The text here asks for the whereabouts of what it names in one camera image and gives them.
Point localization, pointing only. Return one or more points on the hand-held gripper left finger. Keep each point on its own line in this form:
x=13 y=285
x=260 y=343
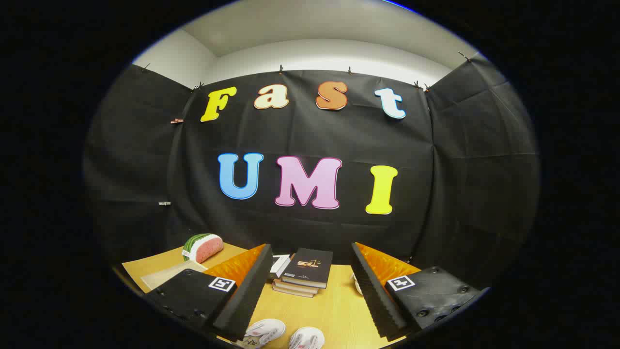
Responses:
x=247 y=295

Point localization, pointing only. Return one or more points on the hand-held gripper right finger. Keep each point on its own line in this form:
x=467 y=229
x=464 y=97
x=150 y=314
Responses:
x=375 y=295

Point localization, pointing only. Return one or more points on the white canvas shoe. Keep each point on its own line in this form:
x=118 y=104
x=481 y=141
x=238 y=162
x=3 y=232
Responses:
x=306 y=338
x=264 y=332

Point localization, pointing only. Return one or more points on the cream fabric storage box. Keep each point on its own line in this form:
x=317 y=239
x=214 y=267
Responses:
x=167 y=275

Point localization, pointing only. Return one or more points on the white plush toy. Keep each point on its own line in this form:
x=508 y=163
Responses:
x=357 y=285

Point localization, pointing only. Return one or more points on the brown edged book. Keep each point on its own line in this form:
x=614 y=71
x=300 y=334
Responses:
x=290 y=291
x=298 y=286

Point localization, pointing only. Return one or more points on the white portrait cover book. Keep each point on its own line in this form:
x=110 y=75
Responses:
x=279 y=264

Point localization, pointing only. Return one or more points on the watermelon slice plush toy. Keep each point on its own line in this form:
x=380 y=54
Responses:
x=206 y=247

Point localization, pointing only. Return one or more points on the black cover book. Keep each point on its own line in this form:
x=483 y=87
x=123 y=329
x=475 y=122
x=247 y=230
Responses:
x=310 y=269

